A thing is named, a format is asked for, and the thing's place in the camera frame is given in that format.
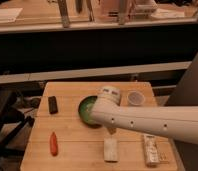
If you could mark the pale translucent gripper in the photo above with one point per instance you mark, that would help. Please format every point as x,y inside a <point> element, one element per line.
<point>111,130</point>

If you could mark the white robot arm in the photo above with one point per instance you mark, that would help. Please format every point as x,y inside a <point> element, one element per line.
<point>175,122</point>

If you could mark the white rectangular sponge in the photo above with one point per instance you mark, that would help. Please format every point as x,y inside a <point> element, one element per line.
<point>110,150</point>

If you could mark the green bowl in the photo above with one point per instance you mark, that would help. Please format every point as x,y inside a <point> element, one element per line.
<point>84,110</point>

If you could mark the white plastic cup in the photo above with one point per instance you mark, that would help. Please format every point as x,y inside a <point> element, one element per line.
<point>135,98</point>

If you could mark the white tube bottle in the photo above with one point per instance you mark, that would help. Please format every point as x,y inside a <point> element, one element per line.
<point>150,150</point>

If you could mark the orange toy carrot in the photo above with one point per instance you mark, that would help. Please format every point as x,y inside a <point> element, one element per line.
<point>53,144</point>

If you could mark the black rectangular block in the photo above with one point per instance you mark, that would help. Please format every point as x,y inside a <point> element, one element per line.
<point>52,103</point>

